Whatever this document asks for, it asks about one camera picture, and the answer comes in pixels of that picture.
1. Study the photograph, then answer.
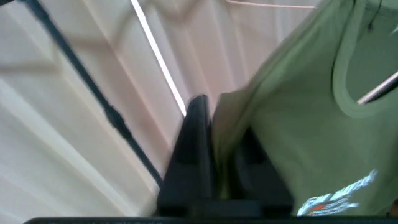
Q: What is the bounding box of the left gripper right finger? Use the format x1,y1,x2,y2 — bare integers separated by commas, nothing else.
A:
229,126,295,218

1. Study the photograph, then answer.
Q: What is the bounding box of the beige curtain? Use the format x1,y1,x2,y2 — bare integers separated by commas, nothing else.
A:
0,0,324,218

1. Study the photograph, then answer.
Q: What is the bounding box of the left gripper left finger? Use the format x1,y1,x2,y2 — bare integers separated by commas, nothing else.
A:
156,94,218,218

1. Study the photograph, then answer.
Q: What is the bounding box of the green shirt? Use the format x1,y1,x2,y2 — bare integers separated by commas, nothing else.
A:
212,0,398,217

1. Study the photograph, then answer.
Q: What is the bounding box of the black clothes rack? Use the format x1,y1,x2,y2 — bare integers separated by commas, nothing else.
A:
0,0,165,189

